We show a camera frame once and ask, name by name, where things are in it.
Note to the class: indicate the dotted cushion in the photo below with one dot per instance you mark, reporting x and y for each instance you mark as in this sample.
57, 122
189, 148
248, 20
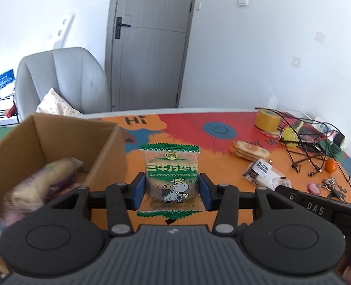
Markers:
56, 104

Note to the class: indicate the yellow plastic bag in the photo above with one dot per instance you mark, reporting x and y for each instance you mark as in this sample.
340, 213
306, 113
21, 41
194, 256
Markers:
289, 135

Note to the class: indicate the white sandwich cracker packet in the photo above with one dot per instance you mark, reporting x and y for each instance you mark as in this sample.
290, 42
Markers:
261, 170

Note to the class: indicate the purple pastry packet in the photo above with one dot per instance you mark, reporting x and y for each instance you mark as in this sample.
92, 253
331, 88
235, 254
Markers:
61, 187

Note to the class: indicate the blue bag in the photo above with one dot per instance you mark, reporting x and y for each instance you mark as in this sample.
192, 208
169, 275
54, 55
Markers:
4, 80

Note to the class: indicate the yellow tape roll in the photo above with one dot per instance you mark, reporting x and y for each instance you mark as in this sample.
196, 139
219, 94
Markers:
266, 121

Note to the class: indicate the key bunch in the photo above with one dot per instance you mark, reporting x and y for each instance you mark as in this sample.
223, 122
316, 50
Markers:
332, 187

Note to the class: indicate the orange mandarin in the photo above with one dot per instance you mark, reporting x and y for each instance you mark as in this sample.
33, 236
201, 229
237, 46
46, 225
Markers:
331, 165

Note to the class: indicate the grey chair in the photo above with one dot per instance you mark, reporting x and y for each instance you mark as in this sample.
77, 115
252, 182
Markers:
68, 74

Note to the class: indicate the cardboard box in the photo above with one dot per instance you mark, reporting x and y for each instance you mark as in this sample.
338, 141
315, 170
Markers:
62, 136

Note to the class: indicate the dark flat pad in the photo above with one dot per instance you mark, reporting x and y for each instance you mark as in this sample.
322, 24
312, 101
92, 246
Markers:
307, 131

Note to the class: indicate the green cow snack packet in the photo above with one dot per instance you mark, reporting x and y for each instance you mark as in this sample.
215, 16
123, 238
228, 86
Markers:
169, 172

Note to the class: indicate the cream pastry packet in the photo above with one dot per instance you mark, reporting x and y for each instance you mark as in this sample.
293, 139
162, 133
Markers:
44, 175

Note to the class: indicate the white light switch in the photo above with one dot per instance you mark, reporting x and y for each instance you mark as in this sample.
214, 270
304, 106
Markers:
243, 0

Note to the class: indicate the printed cartoon table mat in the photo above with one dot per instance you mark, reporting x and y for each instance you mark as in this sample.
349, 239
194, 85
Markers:
193, 130

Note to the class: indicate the grey door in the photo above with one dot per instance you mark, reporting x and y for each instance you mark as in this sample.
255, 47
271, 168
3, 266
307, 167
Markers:
151, 50

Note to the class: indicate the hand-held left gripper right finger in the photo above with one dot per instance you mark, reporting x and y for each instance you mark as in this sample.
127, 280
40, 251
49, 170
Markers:
205, 191

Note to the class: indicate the white perforated board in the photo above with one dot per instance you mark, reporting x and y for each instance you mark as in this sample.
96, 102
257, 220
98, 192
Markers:
63, 29

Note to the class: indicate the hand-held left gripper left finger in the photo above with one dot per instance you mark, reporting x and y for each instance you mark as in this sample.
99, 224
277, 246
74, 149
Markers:
139, 191

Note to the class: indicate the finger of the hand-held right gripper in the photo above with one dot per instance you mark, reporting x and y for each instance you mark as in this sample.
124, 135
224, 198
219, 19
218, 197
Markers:
286, 192

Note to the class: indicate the orange biscuit packet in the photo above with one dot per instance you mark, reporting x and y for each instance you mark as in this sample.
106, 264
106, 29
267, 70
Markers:
249, 151

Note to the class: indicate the black charger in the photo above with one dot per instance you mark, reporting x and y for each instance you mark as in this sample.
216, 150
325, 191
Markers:
339, 139

